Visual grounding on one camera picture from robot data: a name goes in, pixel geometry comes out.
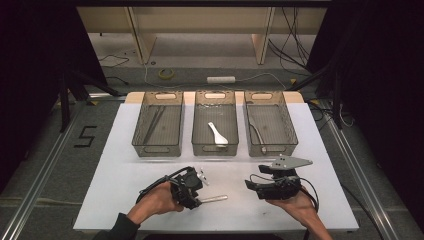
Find white power strip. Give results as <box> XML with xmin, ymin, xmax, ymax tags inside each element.
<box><xmin>206</xmin><ymin>75</ymin><xmax>237</xmax><ymax>85</ymax></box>

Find right hand-held gripper cable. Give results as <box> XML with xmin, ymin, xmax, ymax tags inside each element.
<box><xmin>249</xmin><ymin>172</ymin><xmax>321</xmax><ymax>213</ymax></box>

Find person's left hand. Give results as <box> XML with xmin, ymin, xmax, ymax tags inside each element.
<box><xmin>142</xmin><ymin>181</ymin><xmax>185</xmax><ymax>218</ymax></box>

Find smoky clear plastic bin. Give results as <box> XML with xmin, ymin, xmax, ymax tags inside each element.
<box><xmin>191</xmin><ymin>89</ymin><xmax>240</xmax><ymax>157</ymax></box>
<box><xmin>243</xmin><ymin>90</ymin><xmax>299</xmax><ymax>158</ymax></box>
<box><xmin>131</xmin><ymin>90</ymin><xmax>185</xmax><ymax>158</ymax></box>

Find white table sheet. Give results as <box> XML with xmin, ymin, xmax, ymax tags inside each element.
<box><xmin>73</xmin><ymin>101</ymin><xmax>360</xmax><ymax>232</ymax></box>

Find metal fork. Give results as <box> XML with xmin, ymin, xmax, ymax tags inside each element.
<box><xmin>199</xmin><ymin>195</ymin><xmax>229</xmax><ymax>204</ymax></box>

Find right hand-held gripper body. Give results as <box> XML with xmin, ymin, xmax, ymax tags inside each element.
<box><xmin>261</xmin><ymin>155</ymin><xmax>314</xmax><ymax>201</ymax></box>

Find left hand-held gripper cable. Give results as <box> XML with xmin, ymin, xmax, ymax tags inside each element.
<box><xmin>135</xmin><ymin>165</ymin><xmax>195</xmax><ymax>205</ymax></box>

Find black curtain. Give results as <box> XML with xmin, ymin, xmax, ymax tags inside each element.
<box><xmin>0</xmin><ymin>0</ymin><xmax>108</xmax><ymax>196</ymax></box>
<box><xmin>305</xmin><ymin>0</ymin><xmax>424</xmax><ymax>234</ymax></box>

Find black metal stand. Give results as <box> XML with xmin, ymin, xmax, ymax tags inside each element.
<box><xmin>57</xmin><ymin>68</ymin><xmax>122</xmax><ymax>134</ymax></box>
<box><xmin>285</xmin><ymin>63</ymin><xmax>345</xmax><ymax>130</ymax></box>

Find white ceramic spoon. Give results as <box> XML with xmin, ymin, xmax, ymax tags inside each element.
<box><xmin>207</xmin><ymin>121</ymin><xmax>230</xmax><ymax>147</ymax></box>

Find black cable bundle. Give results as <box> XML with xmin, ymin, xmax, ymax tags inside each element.
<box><xmin>267</xmin><ymin>6</ymin><xmax>314</xmax><ymax>77</ymax></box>

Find light wooden desk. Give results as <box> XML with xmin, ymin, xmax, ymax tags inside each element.
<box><xmin>77</xmin><ymin>6</ymin><xmax>328</xmax><ymax>66</ymax></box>

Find metal chopstick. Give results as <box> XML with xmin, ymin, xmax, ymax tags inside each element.
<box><xmin>149</xmin><ymin>106</ymin><xmax>167</xmax><ymax>137</ymax></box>
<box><xmin>144</xmin><ymin>105</ymin><xmax>162</xmax><ymax>142</ymax></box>

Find thick black floor cable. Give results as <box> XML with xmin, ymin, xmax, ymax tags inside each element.
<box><xmin>339</xmin><ymin>181</ymin><xmax>385</xmax><ymax>240</ymax></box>

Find metal floor rail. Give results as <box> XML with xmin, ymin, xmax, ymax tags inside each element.
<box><xmin>319</xmin><ymin>99</ymin><xmax>403</xmax><ymax>240</ymax></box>
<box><xmin>0</xmin><ymin>99</ymin><xmax>88</xmax><ymax>240</ymax></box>

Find yellow tape roll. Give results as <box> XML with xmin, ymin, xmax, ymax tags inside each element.
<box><xmin>158</xmin><ymin>68</ymin><xmax>175</xmax><ymax>81</ymax></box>

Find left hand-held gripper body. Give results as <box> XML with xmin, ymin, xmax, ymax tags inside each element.
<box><xmin>170</xmin><ymin>165</ymin><xmax>211</xmax><ymax>210</ymax></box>

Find thin black floor cable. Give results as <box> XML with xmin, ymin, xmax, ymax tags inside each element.
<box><xmin>106</xmin><ymin>75</ymin><xmax>130</xmax><ymax>86</ymax></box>
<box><xmin>98</xmin><ymin>53</ymin><xmax>131</xmax><ymax>68</ymax></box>

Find hand-held gripper cable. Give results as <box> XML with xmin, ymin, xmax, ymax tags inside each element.
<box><xmin>135</xmin><ymin>165</ymin><xmax>195</xmax><ymax>205</ymax></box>
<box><xmin>249</xmin><ymin>172</ymin><xmax>321</xmax><ymax>213</ymax></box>

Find person's right hand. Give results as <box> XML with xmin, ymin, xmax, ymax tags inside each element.
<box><xmin>266</xmin><ymin>187</ymin><xmax>318</xmax><ymax>223</ymax></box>

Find tangled floor cables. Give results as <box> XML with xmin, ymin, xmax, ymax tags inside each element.
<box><xmin>307</xmin><ymin>99</ymin><xmax>355</xmax><ymax>130</ymax></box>

